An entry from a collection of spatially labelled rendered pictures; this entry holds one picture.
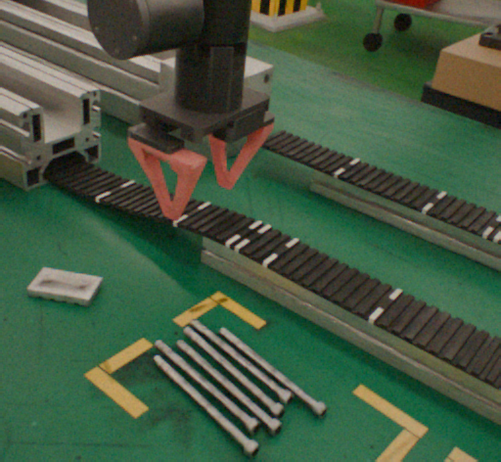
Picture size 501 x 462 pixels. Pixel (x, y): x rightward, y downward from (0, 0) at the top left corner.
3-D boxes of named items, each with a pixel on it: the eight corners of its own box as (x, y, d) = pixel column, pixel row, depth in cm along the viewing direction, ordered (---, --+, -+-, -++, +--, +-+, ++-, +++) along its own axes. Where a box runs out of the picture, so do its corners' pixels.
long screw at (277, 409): (286, 416, 49) (287, 405, 49) (275, 423, 48) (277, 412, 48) (191, 332, 55) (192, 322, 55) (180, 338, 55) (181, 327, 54)
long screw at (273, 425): (282, 432, 48) (284, 421, 47) (272, 439, 47) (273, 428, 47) (184, 345, 54) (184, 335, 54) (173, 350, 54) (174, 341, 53)
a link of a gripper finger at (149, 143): (123, 212, 60) (125, 112, 56) (178, 184, 66) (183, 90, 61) (185, 244, 57) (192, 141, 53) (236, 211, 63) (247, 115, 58)
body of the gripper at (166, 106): (135, 123, 57) (136, 32, 53) (212, 93, 64) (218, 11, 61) (198, 151, 54) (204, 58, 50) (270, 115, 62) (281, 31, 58)
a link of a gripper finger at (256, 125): (163, 192, 64) (167, 96, 59) (210, 166, 69) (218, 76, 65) (222, 220, 61) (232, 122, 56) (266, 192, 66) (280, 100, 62)
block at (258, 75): (275, 133, 89) (286, 61, 84) (215, 164, 80) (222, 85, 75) (220, 112, 93) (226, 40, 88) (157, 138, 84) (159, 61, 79)
